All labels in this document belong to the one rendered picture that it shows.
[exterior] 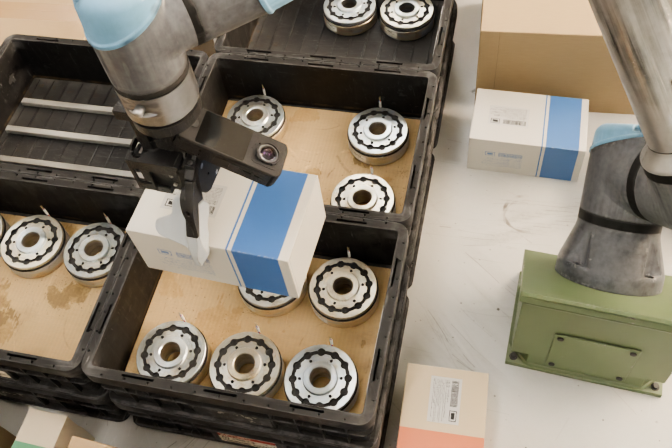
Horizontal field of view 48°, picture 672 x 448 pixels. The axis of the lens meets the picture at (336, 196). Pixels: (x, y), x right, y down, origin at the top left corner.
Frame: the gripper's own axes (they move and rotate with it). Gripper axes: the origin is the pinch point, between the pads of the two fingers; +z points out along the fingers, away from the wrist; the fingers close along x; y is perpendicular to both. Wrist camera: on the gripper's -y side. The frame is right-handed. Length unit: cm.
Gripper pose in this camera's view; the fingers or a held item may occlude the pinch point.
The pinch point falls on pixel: (227, 214)
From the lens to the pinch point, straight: 92.3
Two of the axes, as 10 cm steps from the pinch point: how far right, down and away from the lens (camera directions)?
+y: -9.6, -1.6, 2.3
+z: 1.0, 5.6, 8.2
